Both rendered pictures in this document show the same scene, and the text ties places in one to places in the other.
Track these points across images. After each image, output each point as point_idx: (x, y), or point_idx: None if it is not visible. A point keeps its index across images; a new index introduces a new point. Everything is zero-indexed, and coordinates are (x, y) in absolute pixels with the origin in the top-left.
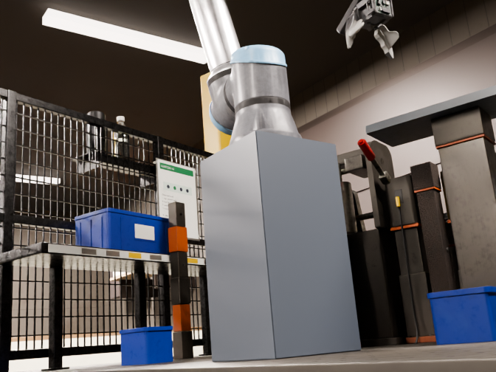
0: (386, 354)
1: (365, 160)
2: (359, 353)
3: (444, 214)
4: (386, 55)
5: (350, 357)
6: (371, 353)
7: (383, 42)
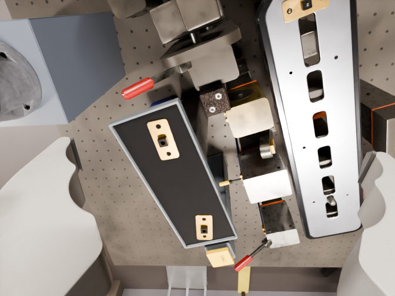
0: (91, 136)
1: (161, 56)
2: (99, 111)
3: (265, 64)
4: (370, 152)
5: (80, 131)
6: (97, 121)
7: (368, 226)
